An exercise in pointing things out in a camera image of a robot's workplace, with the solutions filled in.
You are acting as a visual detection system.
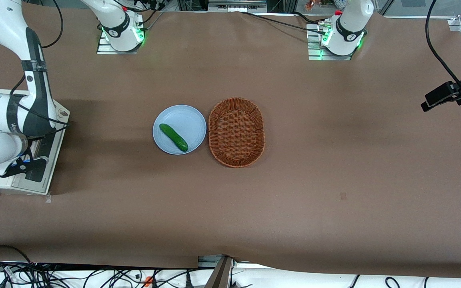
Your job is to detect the brown woven wicker basket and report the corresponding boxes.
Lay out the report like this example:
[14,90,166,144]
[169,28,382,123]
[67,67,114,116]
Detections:
[208,98,265,168]

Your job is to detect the aluminium left arm base plate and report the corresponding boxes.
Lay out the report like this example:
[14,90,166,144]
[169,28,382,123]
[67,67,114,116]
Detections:
[307,23,364,61]

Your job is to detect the grey control box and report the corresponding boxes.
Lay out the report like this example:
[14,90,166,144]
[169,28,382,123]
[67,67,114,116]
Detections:
[207,0,268,13]

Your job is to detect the black looped floor cable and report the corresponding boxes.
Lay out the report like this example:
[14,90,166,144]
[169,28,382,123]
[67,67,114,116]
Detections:
[0,244,32,265]

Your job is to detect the green cucumber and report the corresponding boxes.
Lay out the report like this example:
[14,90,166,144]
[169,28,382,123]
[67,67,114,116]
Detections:
[159,123,189,152]

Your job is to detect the oven door with glass window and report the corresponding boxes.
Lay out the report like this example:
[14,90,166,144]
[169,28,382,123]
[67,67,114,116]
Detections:
[12,120,67,196]

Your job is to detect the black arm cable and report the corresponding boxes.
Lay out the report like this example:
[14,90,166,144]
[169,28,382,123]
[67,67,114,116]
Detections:
[425,0,461,91]
[40,0,64,49]

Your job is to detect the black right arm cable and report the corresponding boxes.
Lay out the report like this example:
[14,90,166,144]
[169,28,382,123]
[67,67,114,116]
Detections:
[40,0,64,49]

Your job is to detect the light blue round plate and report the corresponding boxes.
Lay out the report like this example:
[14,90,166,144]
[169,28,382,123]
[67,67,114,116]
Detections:
[152,105,207,155]

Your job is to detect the brown table cover sheet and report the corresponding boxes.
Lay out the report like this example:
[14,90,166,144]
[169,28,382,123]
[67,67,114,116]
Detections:
[0,3,461,279]

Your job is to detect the dark frame post with bracket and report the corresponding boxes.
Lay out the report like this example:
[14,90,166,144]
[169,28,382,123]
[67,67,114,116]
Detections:
[198,255,236,288]

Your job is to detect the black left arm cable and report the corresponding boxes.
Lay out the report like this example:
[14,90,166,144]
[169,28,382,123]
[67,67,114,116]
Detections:
[425,0,461,91]

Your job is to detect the aluminium right arm base plate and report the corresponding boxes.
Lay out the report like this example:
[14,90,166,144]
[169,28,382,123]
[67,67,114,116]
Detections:
[96,30,144,55]

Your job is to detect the black cable across table edge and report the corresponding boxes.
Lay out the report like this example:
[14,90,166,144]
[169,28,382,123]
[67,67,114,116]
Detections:
[240,11,329,36]

